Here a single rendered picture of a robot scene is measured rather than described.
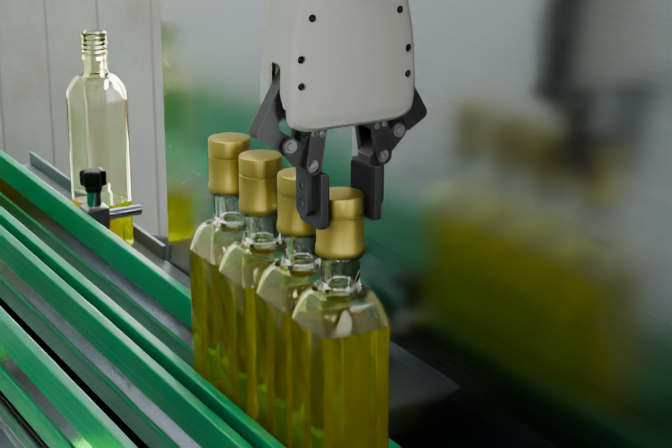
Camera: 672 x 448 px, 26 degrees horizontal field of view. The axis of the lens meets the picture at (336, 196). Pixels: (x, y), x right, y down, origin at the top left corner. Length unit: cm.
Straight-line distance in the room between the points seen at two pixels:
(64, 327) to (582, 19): 67
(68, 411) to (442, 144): 37
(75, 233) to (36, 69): 329
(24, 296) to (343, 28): 68
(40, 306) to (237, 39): 33
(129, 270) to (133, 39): 320
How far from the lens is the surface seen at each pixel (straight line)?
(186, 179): 164
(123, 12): 469
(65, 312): 142
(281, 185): 106
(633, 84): 93
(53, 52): 487
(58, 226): 171
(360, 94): 98
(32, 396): 132
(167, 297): 143
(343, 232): 101
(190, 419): 117
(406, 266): 119
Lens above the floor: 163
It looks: 17 degrees down
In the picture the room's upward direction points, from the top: straight up
